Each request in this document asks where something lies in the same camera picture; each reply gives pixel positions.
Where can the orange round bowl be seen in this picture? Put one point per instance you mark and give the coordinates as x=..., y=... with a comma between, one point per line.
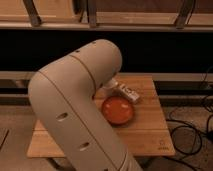
x=117, y=110

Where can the wooden shelf with metal legs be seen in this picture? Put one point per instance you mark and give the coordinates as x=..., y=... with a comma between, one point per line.
x=108, y=15

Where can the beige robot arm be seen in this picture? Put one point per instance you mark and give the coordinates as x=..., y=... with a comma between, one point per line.
x=61, y=95

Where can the wooden board table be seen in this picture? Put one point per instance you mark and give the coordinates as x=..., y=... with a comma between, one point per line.
x=147, y=134

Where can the white eraser with label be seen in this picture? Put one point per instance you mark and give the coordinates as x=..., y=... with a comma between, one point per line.
x=128, y=93

